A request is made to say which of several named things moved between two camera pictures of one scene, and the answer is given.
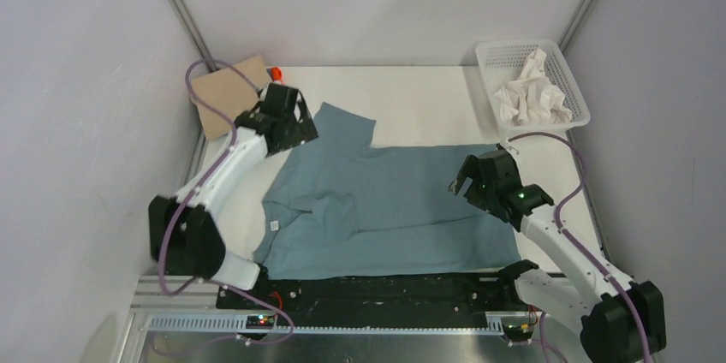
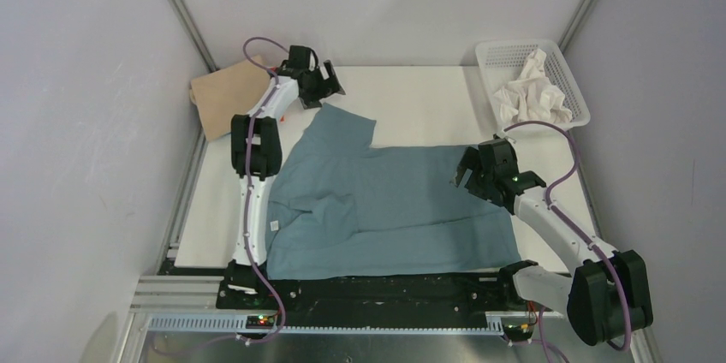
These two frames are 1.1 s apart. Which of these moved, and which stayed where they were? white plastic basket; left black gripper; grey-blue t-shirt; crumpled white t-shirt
Moved: left black gripper
Stayed: crumpled white t-shirt; white plastic basket; grey-blue t-shirt
